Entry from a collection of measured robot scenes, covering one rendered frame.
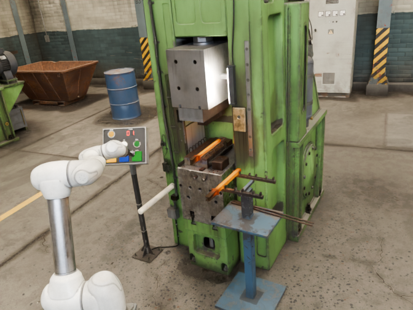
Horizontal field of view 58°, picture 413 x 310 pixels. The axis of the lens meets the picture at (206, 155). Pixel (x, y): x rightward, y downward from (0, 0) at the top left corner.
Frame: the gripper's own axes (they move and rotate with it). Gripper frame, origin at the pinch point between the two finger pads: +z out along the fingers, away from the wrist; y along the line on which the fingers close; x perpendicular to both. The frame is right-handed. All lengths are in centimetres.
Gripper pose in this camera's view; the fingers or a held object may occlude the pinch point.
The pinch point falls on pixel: (131, 154)
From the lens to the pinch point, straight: 274.3
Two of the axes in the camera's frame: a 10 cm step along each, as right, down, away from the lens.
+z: 1.1, 1.1, 9.9
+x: -0.3, -9.9, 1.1
